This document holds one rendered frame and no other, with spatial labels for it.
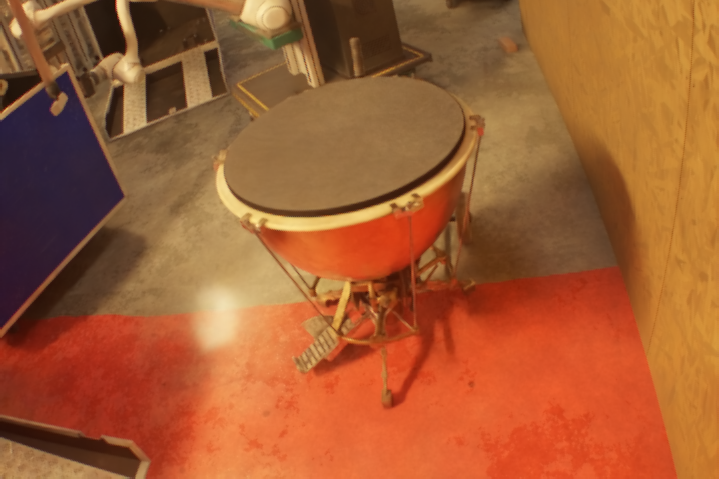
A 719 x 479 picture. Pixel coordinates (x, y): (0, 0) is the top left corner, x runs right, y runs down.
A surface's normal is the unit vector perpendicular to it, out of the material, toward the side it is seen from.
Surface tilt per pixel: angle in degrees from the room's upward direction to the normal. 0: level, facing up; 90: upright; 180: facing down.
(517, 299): 0
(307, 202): 0
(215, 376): 0
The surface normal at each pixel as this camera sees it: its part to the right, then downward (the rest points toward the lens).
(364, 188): -0.20, -0.76
